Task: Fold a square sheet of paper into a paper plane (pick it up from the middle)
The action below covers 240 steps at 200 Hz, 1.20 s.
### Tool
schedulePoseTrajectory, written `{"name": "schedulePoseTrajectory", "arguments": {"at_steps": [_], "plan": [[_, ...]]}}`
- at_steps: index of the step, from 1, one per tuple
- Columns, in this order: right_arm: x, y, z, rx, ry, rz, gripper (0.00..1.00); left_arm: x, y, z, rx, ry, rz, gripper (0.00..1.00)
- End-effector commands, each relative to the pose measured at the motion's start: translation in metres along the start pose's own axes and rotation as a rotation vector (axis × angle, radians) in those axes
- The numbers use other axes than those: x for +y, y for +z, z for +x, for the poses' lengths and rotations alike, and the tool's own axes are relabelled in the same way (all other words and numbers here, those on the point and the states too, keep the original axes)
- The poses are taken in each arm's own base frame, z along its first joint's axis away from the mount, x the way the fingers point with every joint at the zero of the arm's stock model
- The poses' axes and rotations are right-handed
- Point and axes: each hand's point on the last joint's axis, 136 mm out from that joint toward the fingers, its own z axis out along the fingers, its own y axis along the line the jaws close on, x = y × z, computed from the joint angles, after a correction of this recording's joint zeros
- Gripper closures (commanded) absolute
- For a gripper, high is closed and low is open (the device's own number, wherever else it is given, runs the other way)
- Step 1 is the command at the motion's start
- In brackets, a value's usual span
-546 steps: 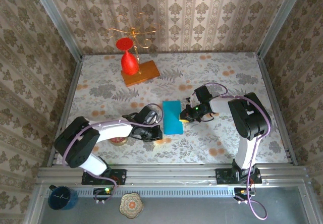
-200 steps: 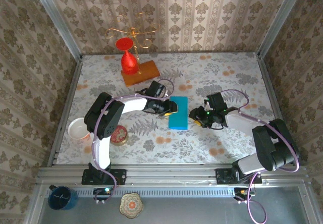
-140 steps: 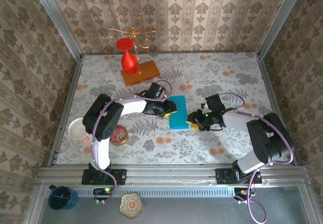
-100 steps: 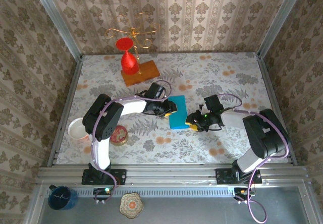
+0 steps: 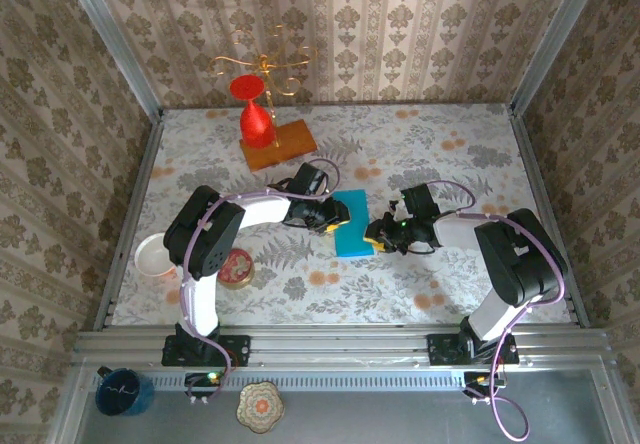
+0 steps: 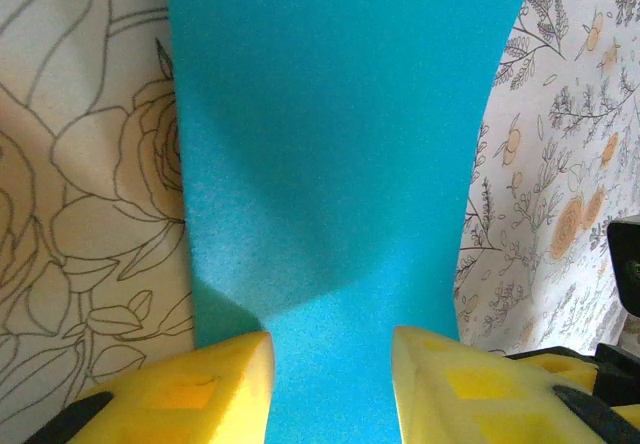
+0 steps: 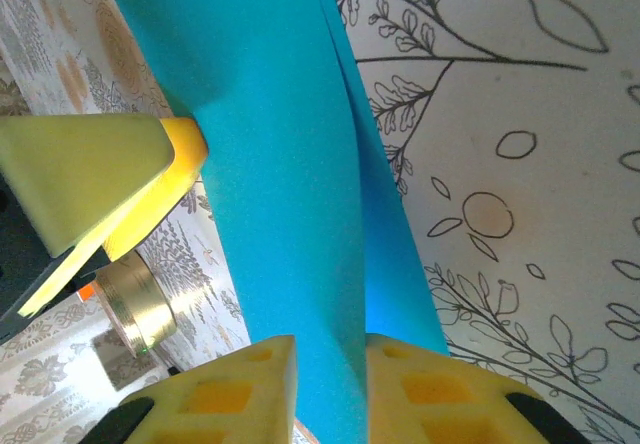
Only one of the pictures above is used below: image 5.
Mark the blue cloth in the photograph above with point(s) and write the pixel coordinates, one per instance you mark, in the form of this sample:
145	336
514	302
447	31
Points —
352	236

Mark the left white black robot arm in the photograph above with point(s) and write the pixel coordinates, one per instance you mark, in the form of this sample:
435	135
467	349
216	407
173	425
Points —
200	304

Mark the round red gold tin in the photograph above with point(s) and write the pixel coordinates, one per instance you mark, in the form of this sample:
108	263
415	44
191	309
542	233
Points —
235	269

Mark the red wine glass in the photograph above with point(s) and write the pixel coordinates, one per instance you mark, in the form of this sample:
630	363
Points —
256	124

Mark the white bowl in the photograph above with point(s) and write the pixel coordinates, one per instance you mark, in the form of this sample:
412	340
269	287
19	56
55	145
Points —
150	256

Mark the flower-shaped patterned dish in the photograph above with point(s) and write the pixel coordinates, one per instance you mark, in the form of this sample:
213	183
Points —
260	406

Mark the dark blue mug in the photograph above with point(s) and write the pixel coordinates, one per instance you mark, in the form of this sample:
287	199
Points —
122	394

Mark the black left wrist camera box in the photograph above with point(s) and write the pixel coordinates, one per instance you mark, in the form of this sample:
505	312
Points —
311	180

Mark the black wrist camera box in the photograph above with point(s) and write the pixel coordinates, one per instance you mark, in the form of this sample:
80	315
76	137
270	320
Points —
311	180
421	203

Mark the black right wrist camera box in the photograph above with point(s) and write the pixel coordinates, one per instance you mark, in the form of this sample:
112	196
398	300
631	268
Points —
421	203

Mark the aluminium front rail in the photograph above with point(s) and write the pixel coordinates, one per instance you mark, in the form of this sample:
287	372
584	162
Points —
340	346

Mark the aluminium table side rail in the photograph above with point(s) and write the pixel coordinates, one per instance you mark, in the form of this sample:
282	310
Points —
141	184
538	189

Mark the aluminium frame post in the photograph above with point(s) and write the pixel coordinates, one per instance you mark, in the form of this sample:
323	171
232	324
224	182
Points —
111	39
556	39

